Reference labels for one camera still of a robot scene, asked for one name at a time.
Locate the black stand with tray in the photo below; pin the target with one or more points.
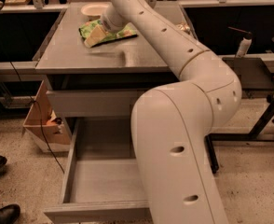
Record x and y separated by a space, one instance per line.
254 121

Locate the crushed gold soda can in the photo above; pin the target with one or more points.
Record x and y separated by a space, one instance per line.
184 27

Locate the closed grey upper drawer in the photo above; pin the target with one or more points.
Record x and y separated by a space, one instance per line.
106 103

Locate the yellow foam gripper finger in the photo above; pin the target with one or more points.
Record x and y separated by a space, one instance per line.
94 35

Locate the black shoe lower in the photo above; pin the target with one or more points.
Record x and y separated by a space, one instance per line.
9 214

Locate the white bowl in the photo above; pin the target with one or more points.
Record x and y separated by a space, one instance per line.
94 11

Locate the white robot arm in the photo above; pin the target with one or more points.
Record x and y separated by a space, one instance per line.
169 122

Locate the cardboard box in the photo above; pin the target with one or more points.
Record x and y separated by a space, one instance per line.
42 124

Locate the open grey drawer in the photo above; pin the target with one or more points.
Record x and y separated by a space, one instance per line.
101 180

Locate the green rice chip bag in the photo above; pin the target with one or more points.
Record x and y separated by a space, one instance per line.
126 32

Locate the grey drawer cabinet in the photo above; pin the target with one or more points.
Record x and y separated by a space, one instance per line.
126 64

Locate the white squeeze bottle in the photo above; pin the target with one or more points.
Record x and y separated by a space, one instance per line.
245 43

